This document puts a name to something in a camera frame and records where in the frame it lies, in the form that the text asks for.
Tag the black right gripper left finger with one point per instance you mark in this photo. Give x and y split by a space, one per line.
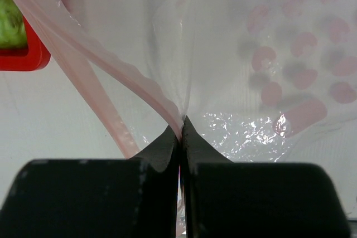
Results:
135 197

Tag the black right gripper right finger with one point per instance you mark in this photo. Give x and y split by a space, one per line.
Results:
240 199

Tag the clear zip top bag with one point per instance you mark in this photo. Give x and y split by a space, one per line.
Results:
261 80

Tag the green custard apple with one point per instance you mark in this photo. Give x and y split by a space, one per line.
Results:
13 34

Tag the red plastic tray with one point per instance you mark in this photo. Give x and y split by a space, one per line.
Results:
33 57

